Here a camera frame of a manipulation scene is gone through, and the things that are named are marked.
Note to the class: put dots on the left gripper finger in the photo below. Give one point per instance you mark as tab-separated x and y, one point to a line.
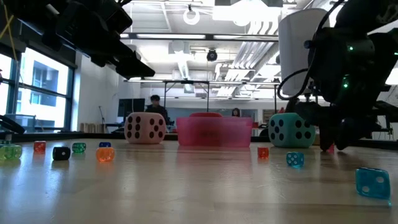
135	67
99	62

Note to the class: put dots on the large teal foam die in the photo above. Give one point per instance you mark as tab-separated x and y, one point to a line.
292	130

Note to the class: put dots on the small yellow-green translucent die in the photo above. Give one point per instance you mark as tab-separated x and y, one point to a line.
11	152

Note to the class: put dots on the large pink foam die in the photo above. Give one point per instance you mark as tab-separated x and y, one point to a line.
145	128

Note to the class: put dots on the pink translucent plastic bin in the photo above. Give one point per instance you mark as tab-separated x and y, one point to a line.
214	132

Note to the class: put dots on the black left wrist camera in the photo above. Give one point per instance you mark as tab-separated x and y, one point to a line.
118	18

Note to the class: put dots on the black ceiling spotlight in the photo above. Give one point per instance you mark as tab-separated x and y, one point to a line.
211	55

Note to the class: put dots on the small pink-red translucent die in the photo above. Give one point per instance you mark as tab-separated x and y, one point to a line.
331	149

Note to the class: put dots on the small cyan translucent die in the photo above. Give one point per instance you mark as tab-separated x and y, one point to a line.
294	159
372	183

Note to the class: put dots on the small black die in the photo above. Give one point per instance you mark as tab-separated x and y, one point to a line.
61	153

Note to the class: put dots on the small dark blue die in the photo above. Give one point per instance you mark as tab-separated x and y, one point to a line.
105	144

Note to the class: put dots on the wooden block row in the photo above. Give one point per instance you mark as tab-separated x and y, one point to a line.
91	127

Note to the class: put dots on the black computer monitor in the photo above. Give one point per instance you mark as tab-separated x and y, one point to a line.
130	107

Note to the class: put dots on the small red-orange translucent die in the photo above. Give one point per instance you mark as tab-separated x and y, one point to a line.
263	152

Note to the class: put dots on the person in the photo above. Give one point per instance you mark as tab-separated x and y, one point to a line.
235	112
155	107

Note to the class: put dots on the black office chair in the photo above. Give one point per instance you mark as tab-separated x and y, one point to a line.
263	133

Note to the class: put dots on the small red translucent die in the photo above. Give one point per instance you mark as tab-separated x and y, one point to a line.
39	146

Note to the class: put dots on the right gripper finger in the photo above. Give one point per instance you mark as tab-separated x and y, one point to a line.
345	135
326	137

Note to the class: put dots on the white shade table lamp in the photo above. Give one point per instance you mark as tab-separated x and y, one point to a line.
292	46

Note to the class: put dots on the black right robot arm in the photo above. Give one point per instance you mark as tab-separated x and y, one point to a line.
342	62

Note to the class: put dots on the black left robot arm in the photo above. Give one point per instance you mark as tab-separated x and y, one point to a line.
31	9

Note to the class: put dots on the small orange translucent die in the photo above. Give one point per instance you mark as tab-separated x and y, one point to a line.
105	154

